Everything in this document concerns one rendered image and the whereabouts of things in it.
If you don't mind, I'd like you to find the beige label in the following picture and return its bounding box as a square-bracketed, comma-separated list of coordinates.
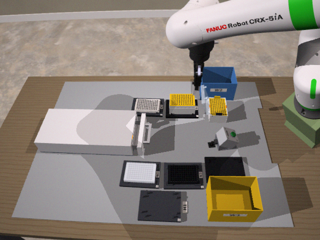
[182, 201, 188, 213]

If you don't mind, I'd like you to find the yellow open-top box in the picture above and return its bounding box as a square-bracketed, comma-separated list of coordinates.
[206, 176, 263, 222]

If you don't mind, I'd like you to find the blue open-top bin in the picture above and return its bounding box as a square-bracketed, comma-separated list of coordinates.
[201, 66, 238, 101]

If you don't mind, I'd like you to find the grey bench mat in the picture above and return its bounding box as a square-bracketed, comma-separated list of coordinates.
[12, 81, 294, 228]

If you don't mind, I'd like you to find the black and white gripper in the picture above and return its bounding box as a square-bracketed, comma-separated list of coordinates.
[189, 51, 210, 96]

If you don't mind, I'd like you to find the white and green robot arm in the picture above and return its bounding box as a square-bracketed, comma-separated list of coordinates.
[166, 0, 320, 120]

